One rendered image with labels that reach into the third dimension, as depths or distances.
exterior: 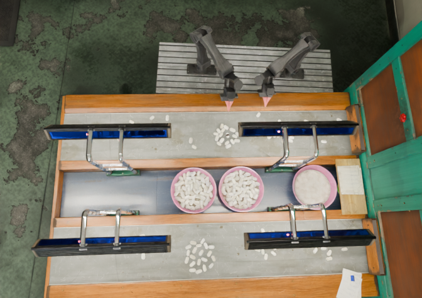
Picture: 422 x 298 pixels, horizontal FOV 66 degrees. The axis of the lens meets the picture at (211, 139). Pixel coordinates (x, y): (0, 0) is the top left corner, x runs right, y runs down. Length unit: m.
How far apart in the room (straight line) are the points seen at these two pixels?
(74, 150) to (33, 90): 1.23
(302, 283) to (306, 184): 0.56
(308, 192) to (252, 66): 0.92
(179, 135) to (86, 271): 0.93
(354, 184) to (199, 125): 1.00
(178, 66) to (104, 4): 1.40
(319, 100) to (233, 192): 0.82
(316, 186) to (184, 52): 1.24
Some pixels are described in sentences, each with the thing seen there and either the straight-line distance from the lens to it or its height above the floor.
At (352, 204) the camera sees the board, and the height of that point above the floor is 0.78.
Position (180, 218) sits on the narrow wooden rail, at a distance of 1.90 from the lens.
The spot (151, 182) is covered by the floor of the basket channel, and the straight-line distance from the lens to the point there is 2.02.
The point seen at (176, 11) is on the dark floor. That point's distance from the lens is 3.31.
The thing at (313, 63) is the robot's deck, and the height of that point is 0.66.
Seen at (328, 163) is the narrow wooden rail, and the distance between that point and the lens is 2.09.
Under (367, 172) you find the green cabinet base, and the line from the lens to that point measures 2.11.
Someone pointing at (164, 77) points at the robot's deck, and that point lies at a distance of 2.22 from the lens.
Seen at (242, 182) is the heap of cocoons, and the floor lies 0.74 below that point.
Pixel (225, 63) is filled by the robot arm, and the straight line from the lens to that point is 1.83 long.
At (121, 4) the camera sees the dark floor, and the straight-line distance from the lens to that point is 3.42.
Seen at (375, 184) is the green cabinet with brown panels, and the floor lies 0.88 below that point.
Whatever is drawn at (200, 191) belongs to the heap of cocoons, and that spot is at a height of 0.72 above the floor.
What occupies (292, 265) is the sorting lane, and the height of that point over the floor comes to 0.74.
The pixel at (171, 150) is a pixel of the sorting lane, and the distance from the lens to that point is 1.98.
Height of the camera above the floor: 2.66
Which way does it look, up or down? 75 degrees down
